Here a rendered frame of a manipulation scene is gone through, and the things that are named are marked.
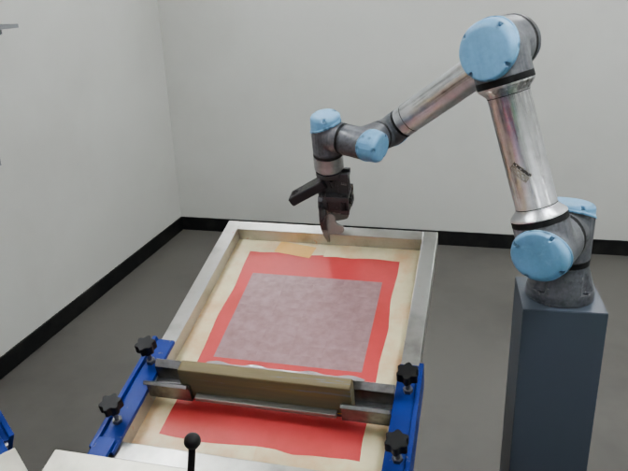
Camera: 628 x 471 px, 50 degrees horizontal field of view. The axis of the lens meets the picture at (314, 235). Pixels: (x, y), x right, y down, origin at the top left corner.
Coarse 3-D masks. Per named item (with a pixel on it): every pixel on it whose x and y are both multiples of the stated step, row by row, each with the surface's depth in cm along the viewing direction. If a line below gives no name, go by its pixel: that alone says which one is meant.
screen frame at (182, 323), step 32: (256, 224) 186; (288, 224) 184; (224, 256) 177; (192, 288) 166; (416, 288) 158; (192, 320) 159; (416, 320) 149; (416, 352) 141; (128, 448) 128; (160, 448) 128
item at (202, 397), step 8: (200, 400) 136; (208, 400) 136; (216, 400) 135; (224, 400) 135; (232, 400) 135; (240, 400) 135; (248, 400) 134; (256, 400) 134; (264, 408) 133; (272, 408) 133; (280, 408) 132; (288, 408) 132; (296, 408) 131; (304, 408) 131; (312, 408) 131; (320, 408) 131; (320, 416) 130; (328, 416) 130
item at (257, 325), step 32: (256, 256) 180; (288, 256) 178; (320, 256) 177; (256, 288) 169; (288, 288) 168; (224, 320) 160; (256, 320) 159; (288, 320) 158; (224, 352) 151; (256, 352) 150; (288, 352) 150; (192, 416) 138; (224, 416) 137; (256, 416) 136
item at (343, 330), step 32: (320, 288) 166; (352, 288) 165; (384, 288) 164; (320, 320) 157; (352, 320) 156; (384, 320) 155; (320, 352) 149; (352, 352) 148; (288, 416) 135; (288, 448) 129; (320, 448) 128; (352, 448) 128
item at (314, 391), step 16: (192, 368) 134; (208, 368) 134; (224, 368) 133; (240, 368) 133; (256, 368) 133; (192, 384) 136; (208, 384) 135; (224, 384) 134; (240, 384) 132; (256, 384) 131; (272, 384) 130; (288, 384) 129; (304, 384) 128; (320, 384) 128; (336, 384) 127; (352, 384) 128; (272, 400) 133; (288, 400) 132; (304, 400) 131; (320, 400) 130; (336, 400) 128; (352, 400) 129
